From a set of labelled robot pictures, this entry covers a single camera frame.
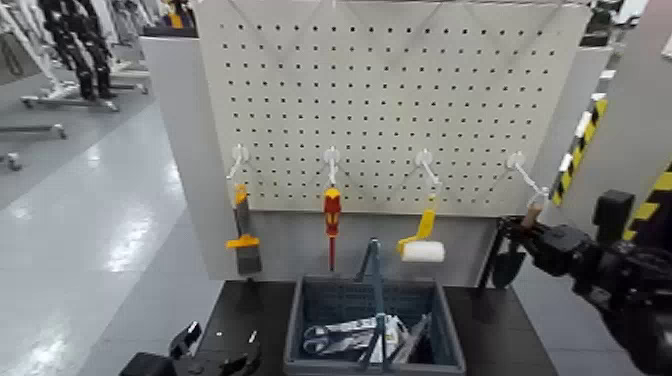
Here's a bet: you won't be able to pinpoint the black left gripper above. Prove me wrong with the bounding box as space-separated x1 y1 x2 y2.
119 321 263 376

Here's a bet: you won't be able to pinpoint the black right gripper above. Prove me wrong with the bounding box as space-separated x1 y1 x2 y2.
497 216 597 278

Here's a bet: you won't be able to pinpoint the wooden handled garden trowel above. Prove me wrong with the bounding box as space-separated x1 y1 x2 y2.
490 186 551 290

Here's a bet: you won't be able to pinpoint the grey blue folding crate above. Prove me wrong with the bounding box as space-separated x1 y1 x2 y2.
283 237 467 376

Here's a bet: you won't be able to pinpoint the grey flat tool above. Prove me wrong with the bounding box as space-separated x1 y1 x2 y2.
390 313 433 365

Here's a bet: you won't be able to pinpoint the white pegboard hook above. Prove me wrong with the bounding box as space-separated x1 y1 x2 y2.
506 152 547 197
414 149 442 186
322 146 342 188
226 144 251 182

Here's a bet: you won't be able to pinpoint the grey pillar with hazard tape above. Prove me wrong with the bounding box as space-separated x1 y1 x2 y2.
550 0 672 248

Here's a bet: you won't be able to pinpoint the white blister package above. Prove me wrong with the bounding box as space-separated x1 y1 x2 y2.
335 314 411 363

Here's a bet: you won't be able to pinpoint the red yellow screwdriver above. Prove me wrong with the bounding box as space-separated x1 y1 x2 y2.
323 187 342 273

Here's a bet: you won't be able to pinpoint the black equipment block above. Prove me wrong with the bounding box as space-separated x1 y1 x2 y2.
579 0 629 48

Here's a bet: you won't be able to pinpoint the white perforated pegboard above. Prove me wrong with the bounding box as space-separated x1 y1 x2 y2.
195 0 592 219

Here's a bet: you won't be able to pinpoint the grey stand leg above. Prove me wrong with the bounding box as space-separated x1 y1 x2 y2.
0 123 68 141

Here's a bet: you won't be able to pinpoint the grey wheeled stand base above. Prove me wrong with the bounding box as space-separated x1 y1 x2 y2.
19 81 151 113

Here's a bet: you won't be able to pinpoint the yellow black machine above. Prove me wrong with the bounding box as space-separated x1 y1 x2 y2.
157 0 200 39

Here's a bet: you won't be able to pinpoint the black humanoid robot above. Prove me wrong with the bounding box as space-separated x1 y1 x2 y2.
37 0 118 102

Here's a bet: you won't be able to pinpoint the black support post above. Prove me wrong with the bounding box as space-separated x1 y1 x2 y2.
474 217 512 290

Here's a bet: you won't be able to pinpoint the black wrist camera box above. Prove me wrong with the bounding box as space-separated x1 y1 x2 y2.
593 189 636 244

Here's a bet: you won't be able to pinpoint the orange handled flat brush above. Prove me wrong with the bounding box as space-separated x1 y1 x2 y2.
225 183 263 277

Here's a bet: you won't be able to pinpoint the yellow handled white paint roller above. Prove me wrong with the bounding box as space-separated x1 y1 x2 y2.
396 195 446 264

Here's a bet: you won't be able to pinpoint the scissors with dark handles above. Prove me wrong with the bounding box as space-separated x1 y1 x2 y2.
301 320 379 356

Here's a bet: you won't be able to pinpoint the white robot frame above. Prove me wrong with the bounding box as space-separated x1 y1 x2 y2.
0 0 69 101

